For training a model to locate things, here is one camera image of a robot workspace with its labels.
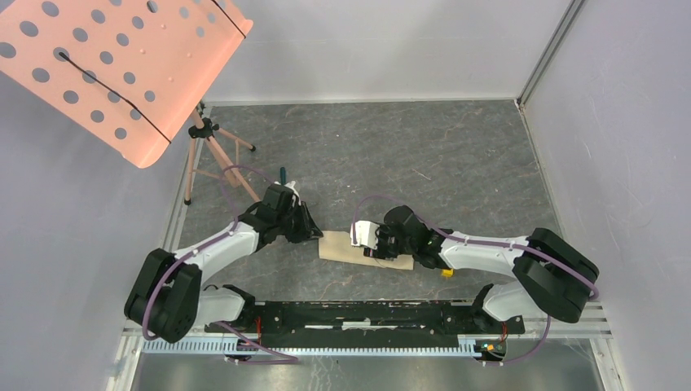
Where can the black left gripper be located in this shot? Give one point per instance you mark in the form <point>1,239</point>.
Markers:
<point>308,226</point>

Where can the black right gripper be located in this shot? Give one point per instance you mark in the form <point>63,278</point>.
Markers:
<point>380,252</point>

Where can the beige cloth napkin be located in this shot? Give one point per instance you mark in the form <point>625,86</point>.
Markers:
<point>336,246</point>

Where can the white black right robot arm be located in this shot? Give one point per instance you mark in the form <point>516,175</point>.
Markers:
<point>548,276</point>

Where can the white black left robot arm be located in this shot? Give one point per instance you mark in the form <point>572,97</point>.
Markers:
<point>167,299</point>

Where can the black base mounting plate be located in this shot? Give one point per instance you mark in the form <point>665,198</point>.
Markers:
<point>361,324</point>

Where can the pink perforated music stand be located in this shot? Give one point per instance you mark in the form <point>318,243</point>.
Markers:
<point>130,72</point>

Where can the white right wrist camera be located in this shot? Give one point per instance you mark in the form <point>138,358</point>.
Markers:
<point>364,234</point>

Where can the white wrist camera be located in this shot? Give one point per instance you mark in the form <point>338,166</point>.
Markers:
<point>294,187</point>
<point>364,234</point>

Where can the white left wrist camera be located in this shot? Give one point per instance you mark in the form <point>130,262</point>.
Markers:
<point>294,187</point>

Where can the aluminium frame rails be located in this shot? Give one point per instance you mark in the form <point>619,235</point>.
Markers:
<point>245,348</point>

